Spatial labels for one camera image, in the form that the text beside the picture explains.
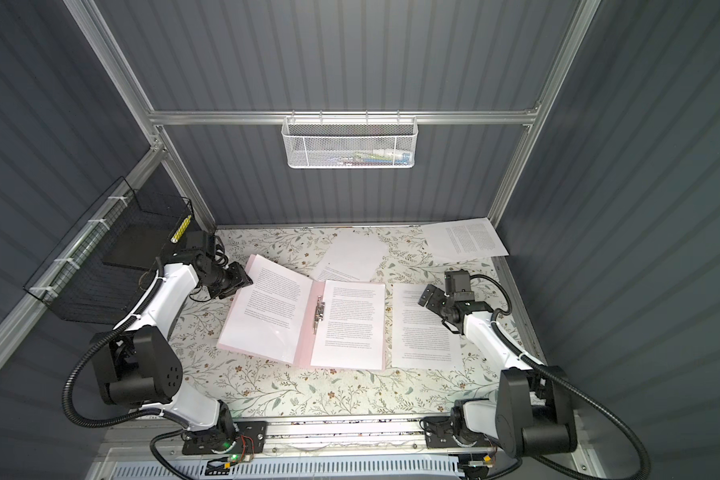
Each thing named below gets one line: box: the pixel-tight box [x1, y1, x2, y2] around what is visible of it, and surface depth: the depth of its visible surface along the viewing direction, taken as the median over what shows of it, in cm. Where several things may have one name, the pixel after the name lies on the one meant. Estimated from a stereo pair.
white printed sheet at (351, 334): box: [310, 280, 386, 371], surface depth 95 cm
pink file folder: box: [217, 254, 386, 370], surface depth 93 cm
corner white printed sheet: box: [421, 217, 510, 263], surface depth 118 cm
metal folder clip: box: [313, 295, 325, 335], surface depth 98 cm
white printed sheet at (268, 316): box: [218, 254, 313, 365], surface depth 90 cm
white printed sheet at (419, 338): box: [391, 284, 463, 371], surface depth 92 cm
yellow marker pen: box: [170, 214, 192, 244], surface depth 83 cm
